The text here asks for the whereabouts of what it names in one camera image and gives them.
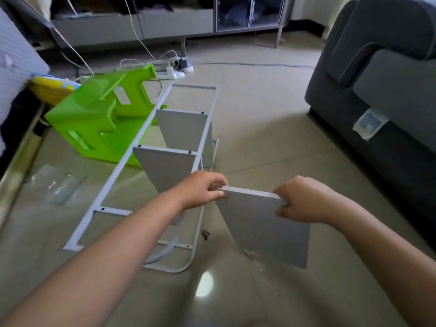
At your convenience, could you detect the clear plastic screw bag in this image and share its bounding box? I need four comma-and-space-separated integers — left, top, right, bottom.
24, 163, 89, 207

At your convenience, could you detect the grey textured furniture cover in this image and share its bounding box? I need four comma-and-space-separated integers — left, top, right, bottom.
0, 6, 52, 157

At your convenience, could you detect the chrome metal base rail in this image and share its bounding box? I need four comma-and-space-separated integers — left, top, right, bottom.
0, 102, 49, 229

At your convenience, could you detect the white power strip with plugs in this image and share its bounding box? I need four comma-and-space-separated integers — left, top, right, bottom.
169, 56, 195, 74

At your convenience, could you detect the long dark cable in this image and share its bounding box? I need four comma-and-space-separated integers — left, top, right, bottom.
193, 61, 316, 70

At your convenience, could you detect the yellow plastic basket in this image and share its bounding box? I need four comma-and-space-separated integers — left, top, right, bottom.
27, 73, 83, 108

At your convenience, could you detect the person's right hand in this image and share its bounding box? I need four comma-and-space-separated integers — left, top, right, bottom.
273, 175, 352, 225

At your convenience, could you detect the grey sofa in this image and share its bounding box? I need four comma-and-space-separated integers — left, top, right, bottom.
304, 0, 436, 246

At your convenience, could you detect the grey marble TV cabinet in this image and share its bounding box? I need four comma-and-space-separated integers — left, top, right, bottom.
41, 0, 294, 59

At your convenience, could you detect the white wooden board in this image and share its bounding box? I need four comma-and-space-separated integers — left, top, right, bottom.
133, 145, 200, 225
215, 185, 312, 270
155, 107, 215, 171

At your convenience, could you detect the green plastic stool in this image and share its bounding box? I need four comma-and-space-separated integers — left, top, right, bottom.
44, 63, 166, 168

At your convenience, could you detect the person's left forearm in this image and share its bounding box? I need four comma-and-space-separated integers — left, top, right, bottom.
0, 190, 188, 327

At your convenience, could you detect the person's left hand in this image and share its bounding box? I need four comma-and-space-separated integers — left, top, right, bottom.
169, 170, 230, 212

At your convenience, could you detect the person's right forearm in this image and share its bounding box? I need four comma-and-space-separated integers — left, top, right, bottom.
334, 201, 436, 327

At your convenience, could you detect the white metal frame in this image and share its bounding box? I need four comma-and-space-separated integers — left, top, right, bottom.
139, 84, 222, 274
63, 80, 220, 253

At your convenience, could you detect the tangle of white cables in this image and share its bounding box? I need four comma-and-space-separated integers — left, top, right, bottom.
51, 0, 195, 82

